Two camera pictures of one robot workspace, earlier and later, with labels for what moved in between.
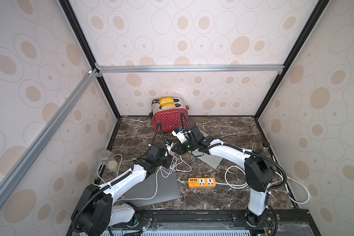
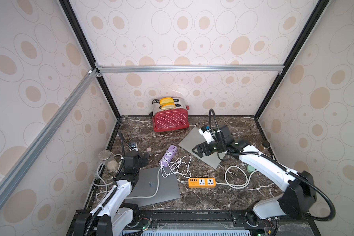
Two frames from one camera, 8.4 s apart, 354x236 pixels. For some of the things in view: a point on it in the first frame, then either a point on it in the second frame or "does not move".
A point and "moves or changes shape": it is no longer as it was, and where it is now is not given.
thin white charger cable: (176, 165) moves or changes shape
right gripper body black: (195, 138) to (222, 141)
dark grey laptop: (159, 186) does not move
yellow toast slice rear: (165, 100) does not move
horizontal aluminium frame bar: (191, 68) does not move
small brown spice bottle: (265, 146) does not move
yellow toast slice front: (168, 106) does not move
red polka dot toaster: (170, 120) does not move
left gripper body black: (164, 161) to (140, 162)
